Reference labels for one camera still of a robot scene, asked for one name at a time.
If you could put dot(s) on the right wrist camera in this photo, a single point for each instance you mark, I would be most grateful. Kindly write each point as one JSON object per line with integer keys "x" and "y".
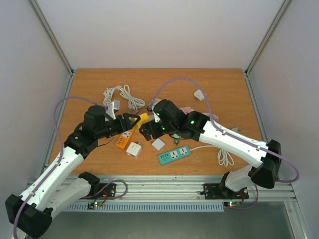
{"x": 152, "y": 104}

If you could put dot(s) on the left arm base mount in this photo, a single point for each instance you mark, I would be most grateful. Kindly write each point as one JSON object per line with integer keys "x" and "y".
{"x": 103, "y": 191}

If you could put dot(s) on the small white square charger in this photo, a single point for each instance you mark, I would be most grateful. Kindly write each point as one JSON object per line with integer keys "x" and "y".
{"x": 158, "y": 144}

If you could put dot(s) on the yellow cube adapter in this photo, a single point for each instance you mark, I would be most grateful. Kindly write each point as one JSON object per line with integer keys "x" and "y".
{"x": 144, "y": 118}

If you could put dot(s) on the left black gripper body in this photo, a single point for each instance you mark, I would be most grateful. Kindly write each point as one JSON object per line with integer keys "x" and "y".
{"x": 117, "y": 129}

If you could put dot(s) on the green plug adapter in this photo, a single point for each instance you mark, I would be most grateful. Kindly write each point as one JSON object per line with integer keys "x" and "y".
{"x": 176, "y": 139}

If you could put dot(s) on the pink cube adapter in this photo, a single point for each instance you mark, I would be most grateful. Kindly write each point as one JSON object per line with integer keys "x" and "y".
{"x": 187, "y": 110}

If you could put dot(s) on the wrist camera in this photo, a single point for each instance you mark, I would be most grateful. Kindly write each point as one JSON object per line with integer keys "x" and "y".
{"x": 113, "y": 107}
{"x": 152, "y": 104}

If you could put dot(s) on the orange power strip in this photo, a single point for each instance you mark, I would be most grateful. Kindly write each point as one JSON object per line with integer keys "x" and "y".
{"x": 125, "y": 139}

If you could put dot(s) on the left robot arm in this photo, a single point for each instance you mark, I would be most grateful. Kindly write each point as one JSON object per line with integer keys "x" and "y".
{"x": 33, "y": 211}

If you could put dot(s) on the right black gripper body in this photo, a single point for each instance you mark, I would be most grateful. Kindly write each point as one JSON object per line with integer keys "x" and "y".
{"x": 149, "y": 131}

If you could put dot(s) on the white plug of long strip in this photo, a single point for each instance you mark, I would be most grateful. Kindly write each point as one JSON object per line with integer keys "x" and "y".
{"x": 200, "y": 95}

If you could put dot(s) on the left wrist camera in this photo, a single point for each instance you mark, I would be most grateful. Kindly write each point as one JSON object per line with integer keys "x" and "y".
{"x": 113, "y": 107}

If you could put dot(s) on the grey slotted cable duct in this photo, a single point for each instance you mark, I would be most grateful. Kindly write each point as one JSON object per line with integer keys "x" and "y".
{"x": 145, "y": 207}

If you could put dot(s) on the white cube adapter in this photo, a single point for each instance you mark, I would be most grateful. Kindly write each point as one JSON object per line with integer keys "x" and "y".
{"x": 134, "y": 150}

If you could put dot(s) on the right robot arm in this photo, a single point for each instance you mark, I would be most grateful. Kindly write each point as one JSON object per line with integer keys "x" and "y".
{"x": 262, "y": 157}

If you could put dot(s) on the teal power strip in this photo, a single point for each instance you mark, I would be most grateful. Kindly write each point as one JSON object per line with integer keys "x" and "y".
{"x": 174, "y": 155}

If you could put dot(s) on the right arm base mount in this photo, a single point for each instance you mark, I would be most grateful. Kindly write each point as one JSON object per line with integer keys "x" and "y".
{"x": 213, "y": 191}

